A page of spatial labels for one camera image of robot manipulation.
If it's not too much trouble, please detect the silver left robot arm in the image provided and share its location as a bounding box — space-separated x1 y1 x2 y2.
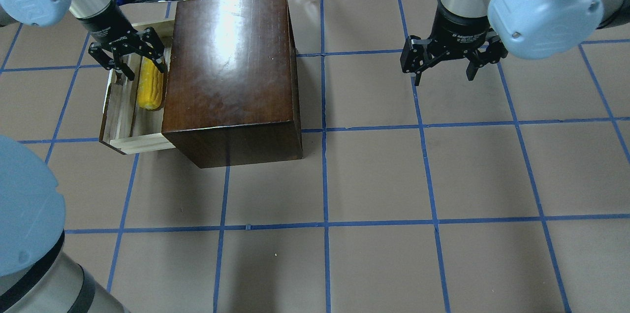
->
0 0 167 313

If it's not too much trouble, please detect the wooden drawer with white handle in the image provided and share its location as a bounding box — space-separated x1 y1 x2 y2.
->
99 19 177 156

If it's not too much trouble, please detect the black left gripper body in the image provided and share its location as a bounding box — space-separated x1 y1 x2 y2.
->
79 5 142 50

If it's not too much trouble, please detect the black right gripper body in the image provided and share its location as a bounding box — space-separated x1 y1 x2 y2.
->
428 10 490 55

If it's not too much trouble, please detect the dark wooden drawer cabinet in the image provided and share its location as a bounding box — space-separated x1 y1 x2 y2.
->
161 0 302 169

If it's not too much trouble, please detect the yellow corn cob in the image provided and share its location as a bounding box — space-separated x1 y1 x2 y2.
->
136 57 164 111

